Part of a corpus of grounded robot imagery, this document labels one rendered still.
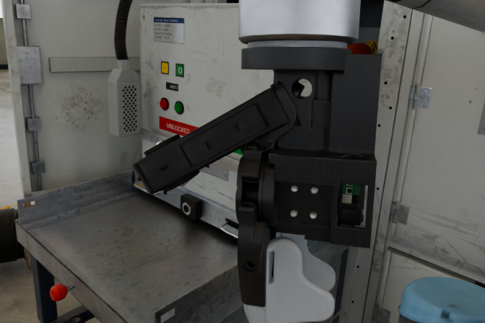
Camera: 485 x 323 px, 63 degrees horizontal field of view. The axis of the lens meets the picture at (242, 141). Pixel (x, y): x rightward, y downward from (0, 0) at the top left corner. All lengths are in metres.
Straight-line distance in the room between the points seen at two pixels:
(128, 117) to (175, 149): 0.82
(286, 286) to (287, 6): 0.18
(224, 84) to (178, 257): 0.40
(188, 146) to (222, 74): 0.65
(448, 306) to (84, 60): 1.07
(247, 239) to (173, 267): 0.66
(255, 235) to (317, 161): 0.06
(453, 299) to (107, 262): 0.66
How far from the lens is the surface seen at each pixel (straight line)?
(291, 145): 0.25
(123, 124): 1.07
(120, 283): 0.86
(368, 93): 0.24
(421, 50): 1.02
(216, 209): 0.99
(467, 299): 0.59
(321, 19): 0.23
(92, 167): 1.35
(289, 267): 0.27
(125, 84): 1.06
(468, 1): 0.45
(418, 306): 0.56
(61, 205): 1.16
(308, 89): 0.88
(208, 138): 0.25
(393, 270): 1.17
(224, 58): 0.90
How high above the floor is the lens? 1.34
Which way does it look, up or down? 16 degrees down
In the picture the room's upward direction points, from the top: 3 degrees clockwise
